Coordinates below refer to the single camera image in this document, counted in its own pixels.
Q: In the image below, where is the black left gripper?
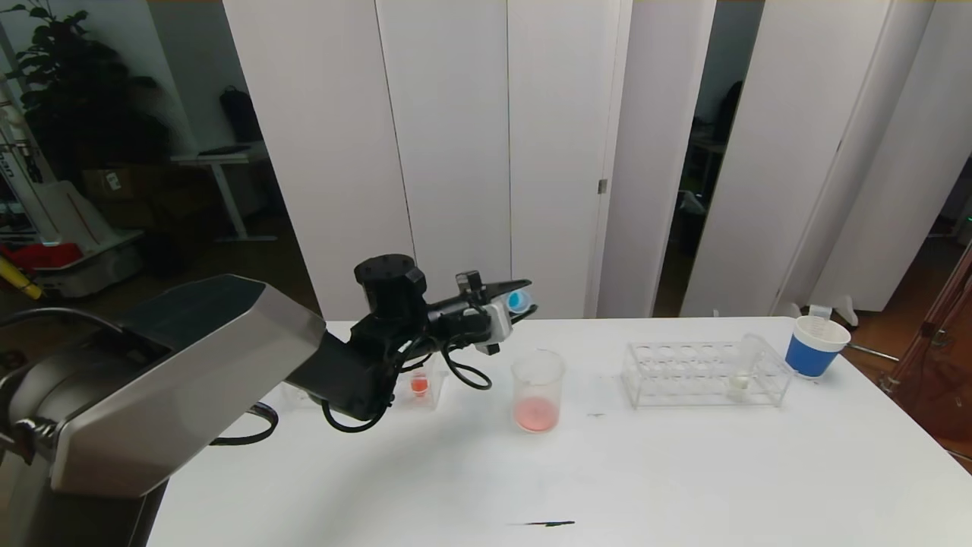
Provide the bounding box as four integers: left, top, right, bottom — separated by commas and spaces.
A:
428, 278, 538, 356

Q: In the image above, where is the clear glass beaker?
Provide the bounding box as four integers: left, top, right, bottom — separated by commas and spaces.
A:
510, 349, 566, 435

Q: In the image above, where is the clear acrylic test tube rack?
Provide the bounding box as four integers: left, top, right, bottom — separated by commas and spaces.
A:
279, 353, 449, 411
620, 340, 794, 409

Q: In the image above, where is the test tube pale yellow pigment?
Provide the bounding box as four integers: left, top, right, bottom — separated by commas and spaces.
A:
727, 334, 768, 401

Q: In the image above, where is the white paper cup blue sleeve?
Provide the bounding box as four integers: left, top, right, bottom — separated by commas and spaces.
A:
784, 315, 851, 379

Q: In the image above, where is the white desk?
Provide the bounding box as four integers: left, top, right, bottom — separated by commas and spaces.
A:
172, 143, 278, 242

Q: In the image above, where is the black backpack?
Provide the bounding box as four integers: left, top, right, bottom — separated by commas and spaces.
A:
219, 86, 264, 144

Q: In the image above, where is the thin metal rod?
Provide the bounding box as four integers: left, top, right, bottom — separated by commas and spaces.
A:
847, 343, 901, 364

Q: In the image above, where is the brown cardboard box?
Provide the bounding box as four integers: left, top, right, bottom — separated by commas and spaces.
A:
80, 166, 151, 201

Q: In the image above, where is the white machine base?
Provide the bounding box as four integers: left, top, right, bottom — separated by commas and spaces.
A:
30, 179, 145, 298

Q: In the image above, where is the dark green potted plant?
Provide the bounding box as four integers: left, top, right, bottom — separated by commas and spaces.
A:
4, 0, 172, 183

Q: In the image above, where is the yellow tool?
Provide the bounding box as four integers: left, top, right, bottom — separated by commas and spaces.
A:
0, 253, 44, 299

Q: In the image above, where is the white pole with lettering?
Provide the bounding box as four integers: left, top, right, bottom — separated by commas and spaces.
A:
0, 72, 58, 244

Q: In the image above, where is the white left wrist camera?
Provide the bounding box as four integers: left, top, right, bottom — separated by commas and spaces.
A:
486, 298, 515, 352

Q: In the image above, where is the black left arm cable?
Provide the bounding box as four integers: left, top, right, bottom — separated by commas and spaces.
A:
323, 334, 493, 434

